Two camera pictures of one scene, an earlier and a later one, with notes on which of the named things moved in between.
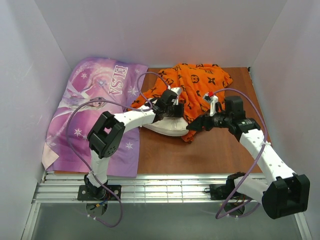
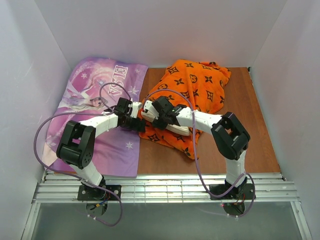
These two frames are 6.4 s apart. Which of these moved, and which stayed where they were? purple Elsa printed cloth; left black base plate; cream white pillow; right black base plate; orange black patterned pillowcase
Moved: cream white pillow; orange black patterned pillowcase
Stayed: purple Elsa printed cloth; right black base plate; left black base plate
